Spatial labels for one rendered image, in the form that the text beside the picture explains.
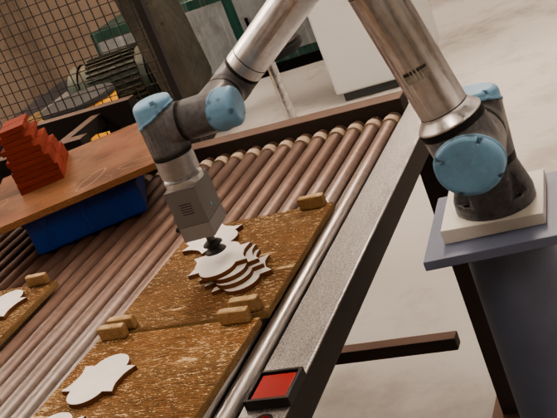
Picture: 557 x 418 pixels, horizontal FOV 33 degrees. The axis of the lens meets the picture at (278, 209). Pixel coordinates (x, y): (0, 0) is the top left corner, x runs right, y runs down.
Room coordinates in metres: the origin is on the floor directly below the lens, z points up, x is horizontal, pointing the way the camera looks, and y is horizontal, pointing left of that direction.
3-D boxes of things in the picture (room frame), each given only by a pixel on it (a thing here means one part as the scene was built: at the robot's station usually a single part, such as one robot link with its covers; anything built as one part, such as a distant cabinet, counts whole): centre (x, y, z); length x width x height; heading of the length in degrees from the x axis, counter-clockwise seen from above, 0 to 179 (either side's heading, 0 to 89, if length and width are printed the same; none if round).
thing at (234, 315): (1.48, 0.14, 0.95); 0.06 x 0.02 x 0.03; 60
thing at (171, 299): (1.74, 0.14, 0.93); 0.41 x 0.35 x 0.02; 151
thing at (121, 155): (2.52, 0.46, 1.03); 0.50 x 0.50 x 0.02; 2
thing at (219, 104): (1.67, 0.04, 1.25); 0.11 x 0.11 x 0.08; 68
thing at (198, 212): (1.69, 0.15, 1.10); 0.10 x 0.09 x 0.16; 69
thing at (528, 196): (1.62, -0.38, 0.95); 0.15 x 0.15 x 0.10
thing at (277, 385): (1.25, 0.11, 0.92); 0.06 x 0.06 x 0.01; 62
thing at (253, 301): (1.51, 0.12, 0.95); 0.06 x 0.02 x 0.03; 61
